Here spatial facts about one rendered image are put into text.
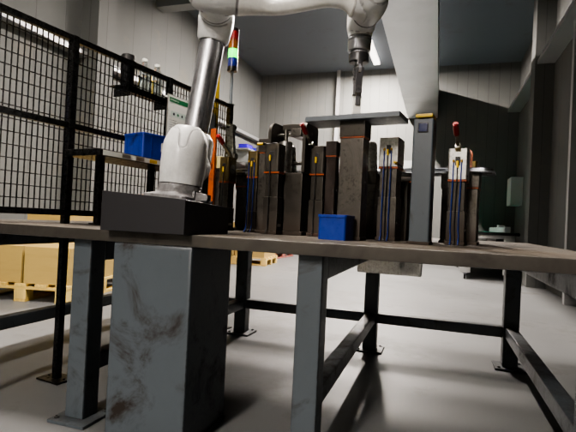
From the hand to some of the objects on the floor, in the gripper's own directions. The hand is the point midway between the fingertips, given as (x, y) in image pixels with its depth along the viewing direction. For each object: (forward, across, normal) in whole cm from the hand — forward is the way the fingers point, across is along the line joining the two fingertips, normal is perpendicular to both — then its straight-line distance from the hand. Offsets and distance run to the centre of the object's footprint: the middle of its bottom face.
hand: (357, 105), depth 177 cm
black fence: (+122, +56, +112) cm, 174 cm away
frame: (+122, +48, +35) cm, 136 cm away
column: (+122, -13, +64) cm, 138 cm away
